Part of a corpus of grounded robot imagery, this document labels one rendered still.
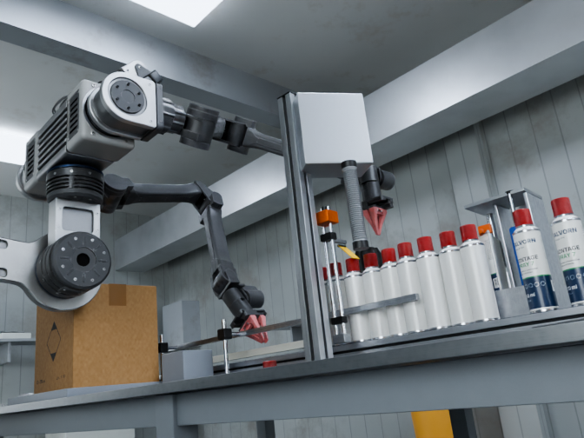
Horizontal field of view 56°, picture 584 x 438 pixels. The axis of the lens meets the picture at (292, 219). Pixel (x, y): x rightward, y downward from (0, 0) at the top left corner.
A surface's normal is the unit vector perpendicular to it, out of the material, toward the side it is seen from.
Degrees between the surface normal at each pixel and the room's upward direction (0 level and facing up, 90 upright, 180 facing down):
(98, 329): 90
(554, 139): 90
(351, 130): 90
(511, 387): 90
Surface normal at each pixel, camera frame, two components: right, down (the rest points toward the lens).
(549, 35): -0.74, -0.13
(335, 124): 0.21, -0.31
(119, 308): 0.65, -0.29
